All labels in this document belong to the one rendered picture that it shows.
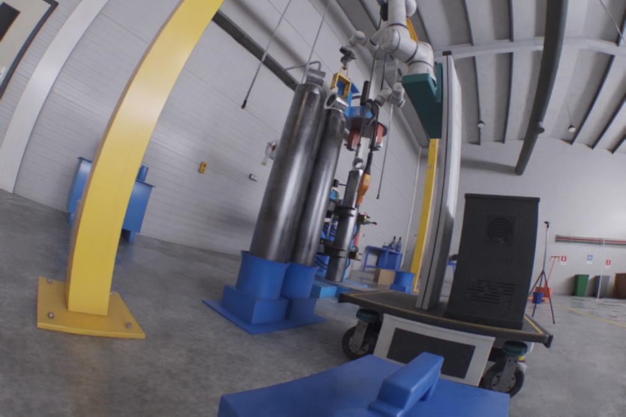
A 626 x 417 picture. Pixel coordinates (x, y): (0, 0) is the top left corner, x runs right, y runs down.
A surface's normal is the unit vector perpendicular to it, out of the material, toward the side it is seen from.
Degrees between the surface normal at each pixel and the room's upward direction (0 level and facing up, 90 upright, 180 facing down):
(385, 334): 90
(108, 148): 90
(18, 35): 90
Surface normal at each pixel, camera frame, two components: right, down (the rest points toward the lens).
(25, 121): 0.81, 0.06
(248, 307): -0.54, -0.32
